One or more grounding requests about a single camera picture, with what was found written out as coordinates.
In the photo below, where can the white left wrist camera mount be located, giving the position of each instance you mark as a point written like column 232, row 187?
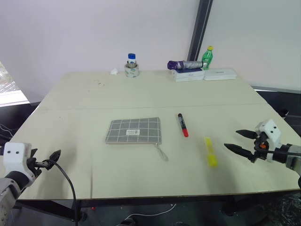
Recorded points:
column 15, row 155

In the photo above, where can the dark rounded shape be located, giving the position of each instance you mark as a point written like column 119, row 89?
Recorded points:
column 299, row 181

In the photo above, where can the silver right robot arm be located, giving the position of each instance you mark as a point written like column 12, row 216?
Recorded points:
column 292, row 157

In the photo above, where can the green bottle with yellow cap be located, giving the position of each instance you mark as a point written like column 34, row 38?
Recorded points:
column 208, row 57

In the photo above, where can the grey checked pouch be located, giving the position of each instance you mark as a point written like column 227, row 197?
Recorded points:
column 134, row 130

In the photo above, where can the white bottle with blue cap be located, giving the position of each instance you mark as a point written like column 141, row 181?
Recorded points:
column 132, row 58

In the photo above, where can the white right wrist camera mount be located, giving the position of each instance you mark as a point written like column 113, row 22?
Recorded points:
column 270, row 131

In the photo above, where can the dark vertical wall post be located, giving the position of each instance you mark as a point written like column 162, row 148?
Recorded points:
column 200, row 30

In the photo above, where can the crumpled white tissue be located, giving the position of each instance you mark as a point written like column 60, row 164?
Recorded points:
column 114, row 71

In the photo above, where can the black plastic bag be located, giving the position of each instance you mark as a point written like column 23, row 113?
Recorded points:
column 285, row 209

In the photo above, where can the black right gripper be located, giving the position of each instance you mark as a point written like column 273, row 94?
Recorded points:
column 259, row 150

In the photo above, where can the red and black marker pen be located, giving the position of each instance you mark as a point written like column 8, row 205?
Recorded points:
column 183, row 126

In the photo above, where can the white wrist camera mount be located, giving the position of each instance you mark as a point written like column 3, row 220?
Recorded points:
column 15, row 155
column 270, row 131

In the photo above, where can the flat white box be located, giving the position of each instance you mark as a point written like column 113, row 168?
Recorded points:
column 219, row 74

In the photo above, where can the white box with blue stripe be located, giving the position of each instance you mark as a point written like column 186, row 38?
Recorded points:
column 188, row 75

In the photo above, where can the white tape roll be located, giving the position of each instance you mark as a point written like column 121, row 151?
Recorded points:
column 131, row 71

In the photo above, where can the purple and grey folded umbrella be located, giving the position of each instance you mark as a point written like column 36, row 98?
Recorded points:
column 188, row 64

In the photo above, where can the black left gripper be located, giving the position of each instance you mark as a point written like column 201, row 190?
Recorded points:
column 33, row 163

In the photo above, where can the yellow highlighter pen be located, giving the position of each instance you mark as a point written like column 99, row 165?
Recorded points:
column 210, row 151

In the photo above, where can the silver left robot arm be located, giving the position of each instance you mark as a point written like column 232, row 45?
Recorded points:
column 8, row 188

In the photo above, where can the clear plastic sheet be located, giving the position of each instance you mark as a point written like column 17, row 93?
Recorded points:
column 9, row 89

